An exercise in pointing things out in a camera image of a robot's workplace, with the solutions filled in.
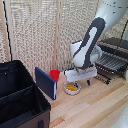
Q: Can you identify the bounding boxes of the woven folding screen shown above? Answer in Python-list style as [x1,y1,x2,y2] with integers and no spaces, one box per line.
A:
[0,0,128,81]

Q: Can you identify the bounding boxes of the metal rack frame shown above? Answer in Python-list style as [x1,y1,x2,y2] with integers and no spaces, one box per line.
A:
[94,73,113,85]

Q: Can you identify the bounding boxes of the dark blue book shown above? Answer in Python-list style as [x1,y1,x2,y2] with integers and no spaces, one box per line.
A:
[34,66,58,101]

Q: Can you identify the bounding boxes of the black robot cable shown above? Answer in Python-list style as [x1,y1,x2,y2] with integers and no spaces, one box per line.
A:
[114,19,128,55]

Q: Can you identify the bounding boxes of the white round bowl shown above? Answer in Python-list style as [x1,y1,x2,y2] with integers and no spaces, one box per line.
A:
[63,81,82,96]

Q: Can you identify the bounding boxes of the grey ribbed oven tray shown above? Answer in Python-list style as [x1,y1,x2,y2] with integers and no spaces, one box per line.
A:
[94,51,128,73]

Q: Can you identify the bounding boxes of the red plastic cup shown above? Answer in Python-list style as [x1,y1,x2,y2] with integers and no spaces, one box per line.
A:
[49,69,61,83]

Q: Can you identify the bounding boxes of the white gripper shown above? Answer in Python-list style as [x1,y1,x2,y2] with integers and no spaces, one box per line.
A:
[64,66,98,89]

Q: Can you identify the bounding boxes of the black dish rack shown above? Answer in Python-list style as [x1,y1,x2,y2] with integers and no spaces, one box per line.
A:
[99,37,128,79]

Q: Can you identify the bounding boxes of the black vertical cable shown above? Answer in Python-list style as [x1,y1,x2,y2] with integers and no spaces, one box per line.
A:
[2,0,13,63]

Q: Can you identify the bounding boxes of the black fabric storage case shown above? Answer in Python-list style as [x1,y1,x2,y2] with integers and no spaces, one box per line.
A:
[0,59,52,128]

